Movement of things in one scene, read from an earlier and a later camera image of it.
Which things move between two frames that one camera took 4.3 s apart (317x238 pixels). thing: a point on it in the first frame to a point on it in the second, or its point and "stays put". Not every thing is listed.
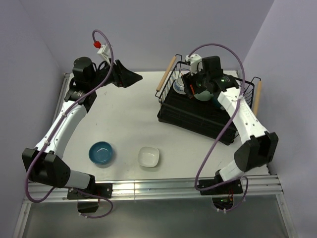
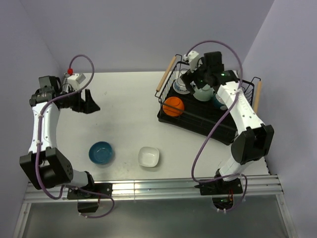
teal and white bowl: [216, 102] stays put
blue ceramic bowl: [100, 152] stays put
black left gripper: [122, 77] to [91, 106]
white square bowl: [148, 156] stays put
